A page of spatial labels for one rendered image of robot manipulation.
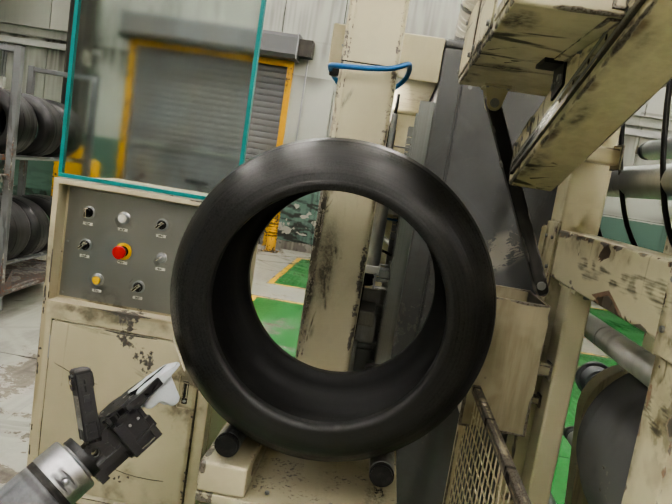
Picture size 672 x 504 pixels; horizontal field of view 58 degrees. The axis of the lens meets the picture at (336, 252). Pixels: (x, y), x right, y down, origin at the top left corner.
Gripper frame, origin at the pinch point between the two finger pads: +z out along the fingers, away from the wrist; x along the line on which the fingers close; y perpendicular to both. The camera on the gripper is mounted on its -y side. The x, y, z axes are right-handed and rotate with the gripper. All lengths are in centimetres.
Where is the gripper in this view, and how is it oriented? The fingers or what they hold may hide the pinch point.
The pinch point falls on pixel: (170, 364)
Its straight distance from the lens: 109.8
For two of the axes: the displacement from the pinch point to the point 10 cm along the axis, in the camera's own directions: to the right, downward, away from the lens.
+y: 5.4, 8.1, 2.2
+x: 5.6, -1.5, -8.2
